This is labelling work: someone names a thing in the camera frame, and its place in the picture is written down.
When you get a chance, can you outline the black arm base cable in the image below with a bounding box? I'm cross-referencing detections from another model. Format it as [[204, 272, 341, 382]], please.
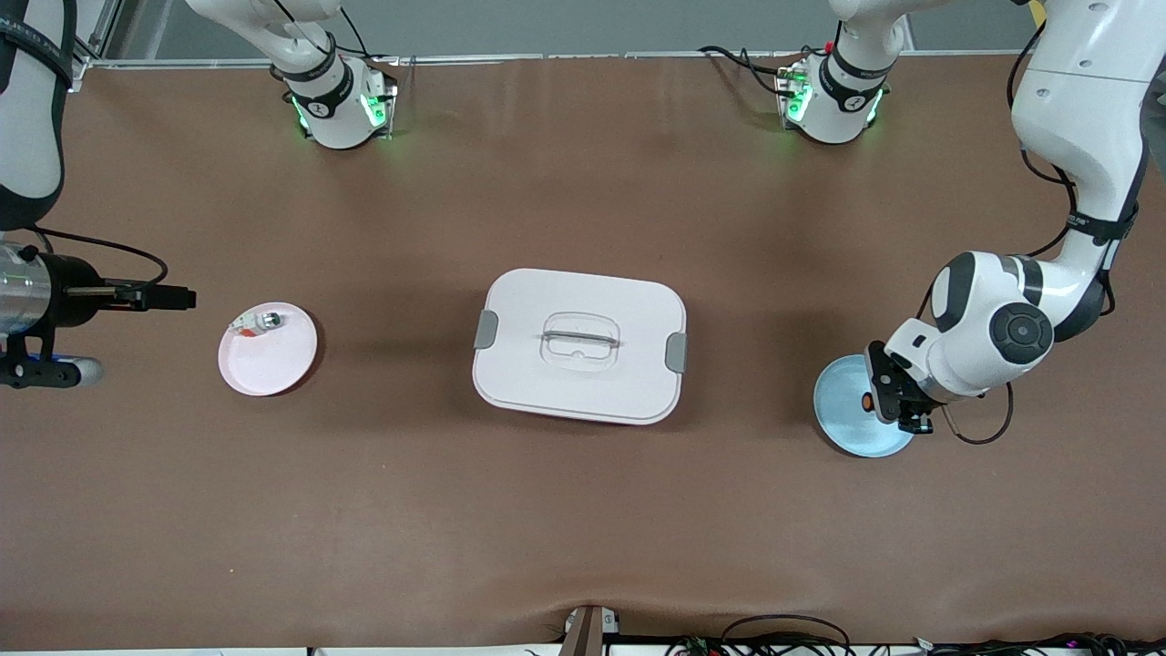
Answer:
[[699, 41, 825, 99], [305, 7, 402, 69]]

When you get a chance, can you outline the aluminium frame post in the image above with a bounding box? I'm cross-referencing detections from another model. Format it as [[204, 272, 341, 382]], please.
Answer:
[[68, 0, 127, 67]]

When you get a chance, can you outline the pink round plate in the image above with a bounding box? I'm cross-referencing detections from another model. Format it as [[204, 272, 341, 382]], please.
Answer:
[[218, 302, 319, 397]]

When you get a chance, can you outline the black right arm base cable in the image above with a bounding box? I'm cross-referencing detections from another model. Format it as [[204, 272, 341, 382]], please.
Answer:
[[305, 7, 402, 69]]

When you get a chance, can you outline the light blue round plate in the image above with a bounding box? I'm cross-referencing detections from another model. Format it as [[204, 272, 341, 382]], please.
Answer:
[[813, 354, 916, 458]]

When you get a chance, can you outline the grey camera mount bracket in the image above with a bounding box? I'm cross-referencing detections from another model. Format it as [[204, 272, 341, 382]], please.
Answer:
[[560, 604, 620, 656]]

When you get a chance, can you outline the black cable bundle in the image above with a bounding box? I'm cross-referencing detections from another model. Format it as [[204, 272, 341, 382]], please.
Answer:
[[665, 615, 1166, 656]]

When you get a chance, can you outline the black left arm base cable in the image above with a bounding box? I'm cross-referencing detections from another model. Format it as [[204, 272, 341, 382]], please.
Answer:
[[699, 41, 825, 99]]

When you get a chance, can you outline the white lidded storage box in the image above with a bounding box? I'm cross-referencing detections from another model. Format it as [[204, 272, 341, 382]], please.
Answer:
[[472, 267, 689, 426]]

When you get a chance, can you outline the brown table cover mat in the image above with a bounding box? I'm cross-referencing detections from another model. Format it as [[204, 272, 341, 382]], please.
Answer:
[[0, 53, 1166, 650]]

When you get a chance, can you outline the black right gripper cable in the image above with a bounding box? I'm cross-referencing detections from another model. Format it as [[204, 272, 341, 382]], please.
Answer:
[[23, 226, 170, 294]]

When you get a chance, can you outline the aluminium table edge rail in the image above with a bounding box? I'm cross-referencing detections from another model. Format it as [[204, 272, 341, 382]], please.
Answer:
[[87, 49, 1030, 70]]

